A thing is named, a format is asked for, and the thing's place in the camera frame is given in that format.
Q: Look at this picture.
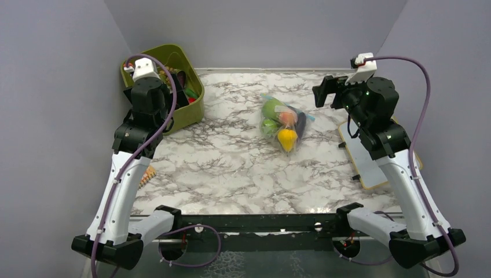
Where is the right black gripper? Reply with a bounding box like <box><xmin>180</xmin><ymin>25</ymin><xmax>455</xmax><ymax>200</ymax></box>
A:
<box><xmin>314</xmin><ymin>72</ymin><xmax>371</xmax><ymax>129</ymax></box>

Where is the dark fake eggplant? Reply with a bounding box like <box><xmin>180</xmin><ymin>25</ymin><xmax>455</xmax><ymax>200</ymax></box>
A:
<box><xmin>288</xmin><ymin>105</ymin><xmax>307</xmax><ymax>141</ymax></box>

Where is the orange fake peach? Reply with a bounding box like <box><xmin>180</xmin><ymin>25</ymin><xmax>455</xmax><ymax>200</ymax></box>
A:
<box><xmin>278</xmin><ymin>111</ymin><xmax>298</xmax><ymax>127</ymax></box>

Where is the clear zip top bag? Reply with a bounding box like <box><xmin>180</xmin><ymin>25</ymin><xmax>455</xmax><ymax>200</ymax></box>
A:
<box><xmin>259</xmin><ymin>94</ymin><xmax>315</xmax><ymax>155</ymax></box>

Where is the green fake cabbage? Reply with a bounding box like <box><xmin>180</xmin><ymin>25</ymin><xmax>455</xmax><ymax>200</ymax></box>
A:
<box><xmin>261</xmin><ymin>98</ymin><xmax>289</xmax><ymax>122</ymax></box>

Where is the green fake lime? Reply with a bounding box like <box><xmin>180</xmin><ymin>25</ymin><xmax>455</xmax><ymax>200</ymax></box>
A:
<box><xmin>260</xmin><ymin>118</ymin><xmax>281</xmax><ymax>138</ymax></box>

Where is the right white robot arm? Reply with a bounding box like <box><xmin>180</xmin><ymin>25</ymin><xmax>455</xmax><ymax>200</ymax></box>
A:
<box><xmin>313</xmin><ymin>75</ymin><xmax>466</xmax><ymax>269</ymax></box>

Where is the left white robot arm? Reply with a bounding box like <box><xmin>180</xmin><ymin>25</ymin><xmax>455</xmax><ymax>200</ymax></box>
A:
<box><xmin>71</xmin><ymin>74</ymin><xmax>183</xmax><ymax>277</ymax></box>

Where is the white board with yellow rim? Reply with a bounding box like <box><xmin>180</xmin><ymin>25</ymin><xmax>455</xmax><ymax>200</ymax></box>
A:
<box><xmin>337</xmin><ymin>117</ymin><xmax>423</xmax><ymax>191</ymax></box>

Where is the orange snack packet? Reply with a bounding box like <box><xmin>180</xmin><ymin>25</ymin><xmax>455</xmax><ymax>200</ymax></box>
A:
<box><xmin>138</xmin><ymin>165</ymin><xmax>156</xmax><ymax>189</ymax></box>

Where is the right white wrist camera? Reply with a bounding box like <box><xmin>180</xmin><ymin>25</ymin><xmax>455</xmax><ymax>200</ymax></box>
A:
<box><xmin>345</xmin><ymin>52</ymin><xmax>378</xmax><ymax>85</ymax></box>

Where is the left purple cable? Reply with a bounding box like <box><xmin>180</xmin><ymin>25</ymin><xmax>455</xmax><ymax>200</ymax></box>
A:
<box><xmin>90</xmin><ymin>53</ymin><xmax>178</xmax><ymax>278</ymax></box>

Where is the purple cable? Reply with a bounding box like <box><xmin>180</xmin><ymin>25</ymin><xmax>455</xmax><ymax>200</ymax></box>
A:
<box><xmin>90</xmin><ymin>53</ymin><xmax>178</xmax><ymax>278</ymax></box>
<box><xmin>364</xmin><ymin>56</ymin><xmax>460</xmax><ymax>278</ymax></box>

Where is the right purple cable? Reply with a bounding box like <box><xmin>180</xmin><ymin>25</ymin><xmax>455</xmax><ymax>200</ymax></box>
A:
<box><xmin>364</xmin><ymin>56</ymin><xmax>460</xmax><ymax>278</ymax></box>

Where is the black mounting rail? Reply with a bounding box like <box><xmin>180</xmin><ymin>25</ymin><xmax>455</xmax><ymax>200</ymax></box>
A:
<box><xmin>153</xmin><ymin>213</ymin><xmax>370</xmax><ymax>253</ymax></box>

